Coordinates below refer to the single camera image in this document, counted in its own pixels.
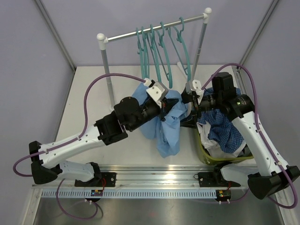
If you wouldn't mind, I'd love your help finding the aluminium mounting rail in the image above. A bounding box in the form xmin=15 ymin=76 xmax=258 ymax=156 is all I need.
xmin=31 ymin=164 xmax=287 ymax=189

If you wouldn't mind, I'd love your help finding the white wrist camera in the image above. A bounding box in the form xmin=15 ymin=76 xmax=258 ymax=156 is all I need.
xmin=185 ymin=80 xmax=204 ymax=104
xmin=143 ymin=78 xmax=169 ymax=108

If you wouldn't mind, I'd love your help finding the dark blue checked shirt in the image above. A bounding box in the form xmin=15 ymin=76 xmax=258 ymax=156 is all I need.
xmin=198 ymin=88 xmax=246 ymax=153

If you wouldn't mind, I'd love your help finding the teal hanger of blue shirt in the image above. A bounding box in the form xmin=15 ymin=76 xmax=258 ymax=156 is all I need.
xmin=166 ymin=17 xmax=191 ymax=81

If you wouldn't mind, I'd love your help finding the metal clothes rack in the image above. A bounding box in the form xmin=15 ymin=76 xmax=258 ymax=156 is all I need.
xmin=97 ymin=7 xmax=213 ymax=111

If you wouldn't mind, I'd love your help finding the teal hanger of checked shirt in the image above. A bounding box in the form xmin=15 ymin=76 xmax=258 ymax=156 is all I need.
xmin=157 ymin=21 xmax=173 ymax=89

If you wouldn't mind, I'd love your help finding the teal hanger of plaid shirt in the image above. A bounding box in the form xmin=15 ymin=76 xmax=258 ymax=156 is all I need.
xmin=141 ymin=26 xmax=150 ymax=78

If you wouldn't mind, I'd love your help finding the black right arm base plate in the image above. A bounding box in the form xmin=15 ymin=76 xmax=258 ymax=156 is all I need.
xmin=196 ymin=172 xmax=241 ymax=188

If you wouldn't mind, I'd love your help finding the light blue shirt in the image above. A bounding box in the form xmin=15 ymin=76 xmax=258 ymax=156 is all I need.
xmin=139 ymin=90 xmax=188 ymax=158

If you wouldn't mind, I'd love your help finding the white slotted cable duct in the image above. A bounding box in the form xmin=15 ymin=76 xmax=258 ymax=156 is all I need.
xmin=41 ymin=189 xmax=217 ymax=199

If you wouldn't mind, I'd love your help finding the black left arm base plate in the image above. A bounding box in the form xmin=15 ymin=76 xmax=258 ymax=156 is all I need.
xmin=75 ymin=172 xmax=117 ymax=188

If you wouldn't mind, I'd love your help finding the teal hanger of grey shirt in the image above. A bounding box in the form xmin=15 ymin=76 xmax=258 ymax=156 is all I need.
xmin=135 ymin=27 xmax=146 ymax=79

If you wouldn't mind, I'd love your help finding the teal hanger of white shirt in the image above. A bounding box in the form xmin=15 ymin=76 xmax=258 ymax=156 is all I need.
xmin=147 ymin=24 xmax=162 ymax=82

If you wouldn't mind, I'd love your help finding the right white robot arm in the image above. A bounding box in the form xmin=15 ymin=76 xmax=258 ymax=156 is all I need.
xmin=180 ymin=72 xmax=300 ymax=199

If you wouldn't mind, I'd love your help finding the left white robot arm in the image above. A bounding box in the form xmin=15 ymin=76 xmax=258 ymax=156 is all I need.
xmin=29 ymin=97 xmax=179 ymax=187

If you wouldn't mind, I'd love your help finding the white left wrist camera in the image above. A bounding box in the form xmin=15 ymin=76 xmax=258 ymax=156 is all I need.
xmin=143 ymin=78 xmax=169 ymax=108

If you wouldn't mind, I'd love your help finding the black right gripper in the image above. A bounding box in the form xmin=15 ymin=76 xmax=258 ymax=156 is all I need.
xmin=175 ymin=87 xmax=222 ymax=129

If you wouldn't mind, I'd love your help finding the green laundry basket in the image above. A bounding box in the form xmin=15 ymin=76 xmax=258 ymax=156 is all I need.
xmin=194 ymin=130 xmax=254 ymax=165

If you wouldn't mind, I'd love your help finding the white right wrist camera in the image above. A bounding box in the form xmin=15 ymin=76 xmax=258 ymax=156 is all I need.
xmin=185 ymin=80 xmax=204 ymax=104

